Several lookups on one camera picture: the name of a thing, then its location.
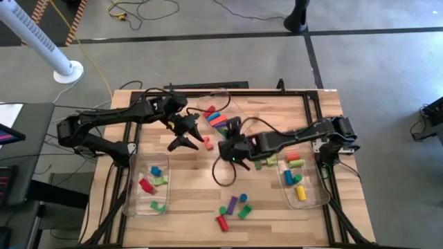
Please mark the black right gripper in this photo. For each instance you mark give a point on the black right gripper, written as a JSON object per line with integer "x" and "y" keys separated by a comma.
{"x": 239, "y": 148}

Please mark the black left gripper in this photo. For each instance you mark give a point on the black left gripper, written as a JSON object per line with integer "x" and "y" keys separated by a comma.
{"x": 183, "y": 124}

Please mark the red notched block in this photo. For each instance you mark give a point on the red notched block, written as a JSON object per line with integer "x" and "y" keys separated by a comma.
{"x": 207, "y": 142}

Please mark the blue rectangular block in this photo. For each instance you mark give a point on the blue rectangular block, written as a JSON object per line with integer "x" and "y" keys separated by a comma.
{"x": 213, "y": 116}

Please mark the red rectangular block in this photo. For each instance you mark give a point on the red rectangular block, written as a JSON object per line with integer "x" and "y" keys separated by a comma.
{"x": 209, "y": 111}

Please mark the coral rectangular block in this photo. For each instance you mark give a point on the coral rectangular block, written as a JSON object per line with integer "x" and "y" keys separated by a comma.
{"x": 218, "y": 120}

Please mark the purple long block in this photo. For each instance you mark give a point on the purple long block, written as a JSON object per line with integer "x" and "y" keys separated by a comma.
{"x": 232, "y": 205}
{"x": 221, "y": 124}

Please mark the small blue cylinder block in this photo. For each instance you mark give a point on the small blue cylinder block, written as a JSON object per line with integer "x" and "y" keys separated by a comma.
{"x": 288, "y": 177}

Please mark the blue arch block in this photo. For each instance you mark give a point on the blue arch block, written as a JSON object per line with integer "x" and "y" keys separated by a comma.
{"x": 155, "y": 170}

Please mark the orange-red cylinder block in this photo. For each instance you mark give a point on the orange-red cylinder block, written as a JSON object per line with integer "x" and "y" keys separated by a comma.
{"x": 293, "y": 155}

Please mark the light green arch block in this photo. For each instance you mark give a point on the light green arch block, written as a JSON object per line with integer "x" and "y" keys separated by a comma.
{"x": 160, "y": 180}
{"x": 271, "y": 159}

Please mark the light green cylinder block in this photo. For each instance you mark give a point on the light green cylinder block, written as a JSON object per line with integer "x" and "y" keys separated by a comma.
{"x": 296, "y": 163}

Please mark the small green cylinder block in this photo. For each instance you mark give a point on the small green cylinder block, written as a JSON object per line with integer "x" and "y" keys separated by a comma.
{"x": 297, "y": 178}

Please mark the yellow cylinder block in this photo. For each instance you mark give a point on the yellow cylinder block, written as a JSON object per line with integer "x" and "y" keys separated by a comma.
{"x": 300, "y": 192}

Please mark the red arch block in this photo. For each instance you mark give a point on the red arch block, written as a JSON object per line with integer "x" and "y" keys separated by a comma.
{"x": 147, "y": 185}

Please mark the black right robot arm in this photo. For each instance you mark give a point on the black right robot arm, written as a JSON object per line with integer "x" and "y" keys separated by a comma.
{"x": 294, "y": 136}

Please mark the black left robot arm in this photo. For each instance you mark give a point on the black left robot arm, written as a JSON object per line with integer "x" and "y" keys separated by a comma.
{"x": 104, "y": 117}

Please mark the dark green rectangular block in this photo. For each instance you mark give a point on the dark green rectangular block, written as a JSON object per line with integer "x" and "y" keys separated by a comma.
{"x": 257, "y": 165}

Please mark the yellow tape tag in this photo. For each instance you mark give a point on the yellow tape tag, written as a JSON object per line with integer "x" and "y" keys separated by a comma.
{"x": 170, "y": 124}

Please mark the green thick block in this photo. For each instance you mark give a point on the green thick block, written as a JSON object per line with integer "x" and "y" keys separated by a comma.
{"x": 245, "y": 211}

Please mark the clear plastic bin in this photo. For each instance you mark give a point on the clear plastic bin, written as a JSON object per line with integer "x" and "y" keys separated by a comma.
{"x": 138, "y": 162}
{"x": 242, "y": 107}
{"x": 311, "y": 197}

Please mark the long black bar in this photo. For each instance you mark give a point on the long black bar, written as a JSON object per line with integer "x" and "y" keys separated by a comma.
{"x": 207, "y": 85}

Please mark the grey metal mounting plate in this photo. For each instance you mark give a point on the grey metal mounting plate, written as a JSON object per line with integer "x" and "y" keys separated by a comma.
{"x": 316, "y": 146}
{"x": 131, "y": 148}

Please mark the red cylinder block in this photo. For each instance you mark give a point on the red cylinder block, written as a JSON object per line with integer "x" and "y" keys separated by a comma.
{"x": 222, "y": 223}

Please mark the black clamp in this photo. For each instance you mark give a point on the black clamp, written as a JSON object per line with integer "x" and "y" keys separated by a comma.
{"x": 281, "y": 85}

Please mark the black power adapter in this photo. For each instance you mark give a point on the black power adapter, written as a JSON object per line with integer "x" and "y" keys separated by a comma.
{"x": 83, "y": 151}

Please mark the black desk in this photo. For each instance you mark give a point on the black desk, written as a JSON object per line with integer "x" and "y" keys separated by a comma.
{"x": 34, "y": 138}

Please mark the black pole stand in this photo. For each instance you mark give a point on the black pole stand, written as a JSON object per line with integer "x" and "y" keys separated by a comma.
{"x": 297, "y": 17}

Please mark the silver aluminium profile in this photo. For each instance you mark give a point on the silver aluminium profile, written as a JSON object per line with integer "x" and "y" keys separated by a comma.
{"x": 36, "y": 224}

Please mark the black floor mat striped edge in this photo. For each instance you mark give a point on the black floor mat striped edge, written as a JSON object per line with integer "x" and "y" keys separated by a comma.
{"x": 55, "y": 17}

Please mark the black tablet screen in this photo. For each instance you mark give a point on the black tablet screen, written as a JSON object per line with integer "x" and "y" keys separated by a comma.
{"x": 8, "y": 136}

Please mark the white paper sheet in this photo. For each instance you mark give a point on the white paper sheet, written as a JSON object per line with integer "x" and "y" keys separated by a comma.
{"x": 8, "y": 114}

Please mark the white tower fan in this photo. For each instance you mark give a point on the white tower fan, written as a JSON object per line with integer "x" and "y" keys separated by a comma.
{"x": 31, "y": 34}

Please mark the black laptop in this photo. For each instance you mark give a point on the black laptop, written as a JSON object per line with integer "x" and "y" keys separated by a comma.
{"x": 5, "y": 185}

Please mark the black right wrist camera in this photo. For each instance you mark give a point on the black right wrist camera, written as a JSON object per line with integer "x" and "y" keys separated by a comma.
{"x": 234, "y": 125}

